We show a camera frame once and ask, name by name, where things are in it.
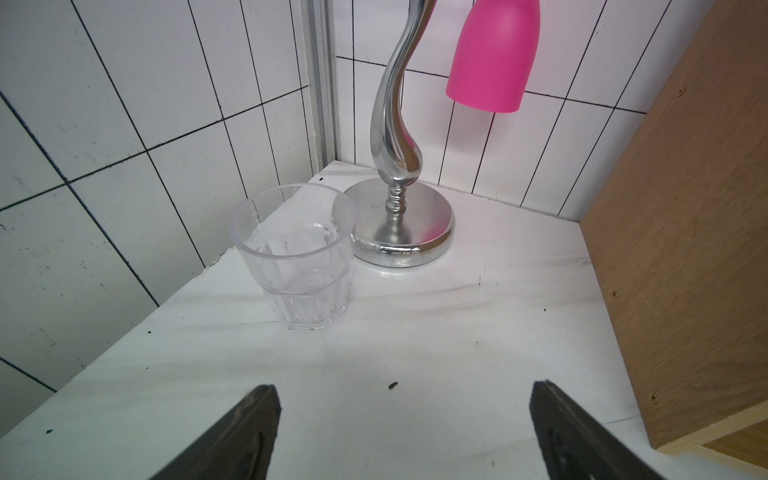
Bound wooden three-tier shelf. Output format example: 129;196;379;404
580;1;767;473

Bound clear plastic cup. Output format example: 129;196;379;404
229;183;357;331

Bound silver glass holder stand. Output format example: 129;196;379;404
345;1;455;268

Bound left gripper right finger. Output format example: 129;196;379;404
529;380;661;479

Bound left gripper black left fingers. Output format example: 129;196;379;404
154;385;282;479

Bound pink wine glass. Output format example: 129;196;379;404
446;0;541;113

